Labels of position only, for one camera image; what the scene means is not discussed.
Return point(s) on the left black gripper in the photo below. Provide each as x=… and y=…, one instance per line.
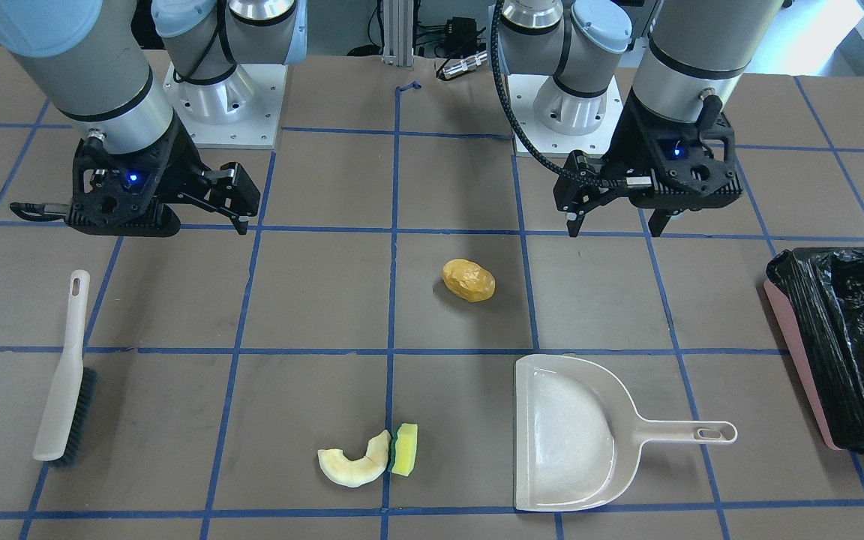
x=625, y=146

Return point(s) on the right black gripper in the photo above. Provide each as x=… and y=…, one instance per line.
x=179, y=160

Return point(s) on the yellow potato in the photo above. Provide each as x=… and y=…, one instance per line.
x=468, y=280

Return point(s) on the beige hand brush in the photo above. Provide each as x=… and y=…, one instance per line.
x=62, y=425

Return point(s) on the beige plastic dustpan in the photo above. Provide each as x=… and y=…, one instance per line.
x=579, y=436

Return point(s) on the yellow green sponge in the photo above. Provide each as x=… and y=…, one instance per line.
x=403, y=450

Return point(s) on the pale melon slice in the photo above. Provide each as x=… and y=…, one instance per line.
x=353, y=473

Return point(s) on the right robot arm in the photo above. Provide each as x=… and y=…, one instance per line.
x=84, y=57

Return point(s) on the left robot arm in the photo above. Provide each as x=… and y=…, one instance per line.
x=694, y=49

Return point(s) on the bin with black bag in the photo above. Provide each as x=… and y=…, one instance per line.
x=817, y=296

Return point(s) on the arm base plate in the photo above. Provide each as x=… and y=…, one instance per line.
x=557, y=122
x=252, y=112

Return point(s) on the aluminium frame post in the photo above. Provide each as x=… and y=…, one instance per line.
x=398, y=36

